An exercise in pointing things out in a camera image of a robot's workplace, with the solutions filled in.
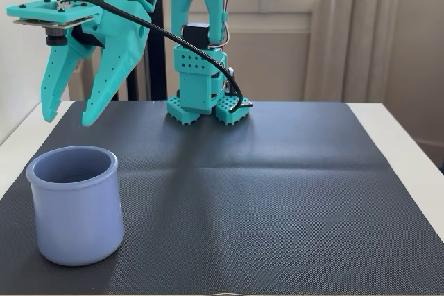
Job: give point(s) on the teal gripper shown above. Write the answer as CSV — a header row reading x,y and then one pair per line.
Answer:
x,y
122,34

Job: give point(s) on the black table clamp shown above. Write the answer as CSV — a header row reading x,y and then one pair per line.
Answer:
x,y
231,75

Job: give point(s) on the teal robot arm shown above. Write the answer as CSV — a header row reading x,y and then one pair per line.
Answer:
x,y
194,88

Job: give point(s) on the black framed glass door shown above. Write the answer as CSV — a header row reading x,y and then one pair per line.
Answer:
x,y
156,67

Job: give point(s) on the black textured mat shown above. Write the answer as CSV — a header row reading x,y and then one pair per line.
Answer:
x,y
243,223

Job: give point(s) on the beige curtain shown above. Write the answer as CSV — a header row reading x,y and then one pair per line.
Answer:
x,y
381,15

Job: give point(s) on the teal mounted camera module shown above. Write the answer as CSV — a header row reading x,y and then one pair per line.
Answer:
x,y
52,13

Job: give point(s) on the lavender blue ceramic pot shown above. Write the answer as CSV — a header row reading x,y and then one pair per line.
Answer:
x,y
76,213

